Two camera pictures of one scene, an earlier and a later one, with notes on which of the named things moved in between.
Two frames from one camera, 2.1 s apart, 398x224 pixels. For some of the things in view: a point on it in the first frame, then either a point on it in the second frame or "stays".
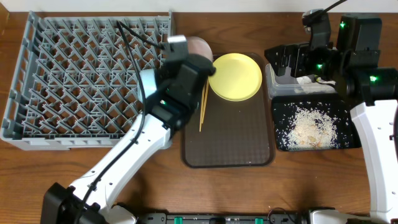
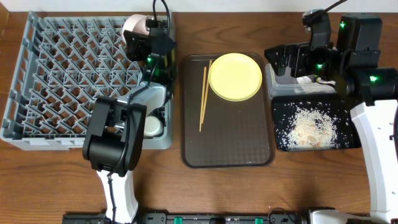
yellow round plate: [237, 77] stays
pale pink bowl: [199, 46] -> [135, 22]
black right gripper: [284, 52] stays
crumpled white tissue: [305, 79] stays
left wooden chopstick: [204, 96] stays
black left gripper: [160, 84] -> [137, 49]
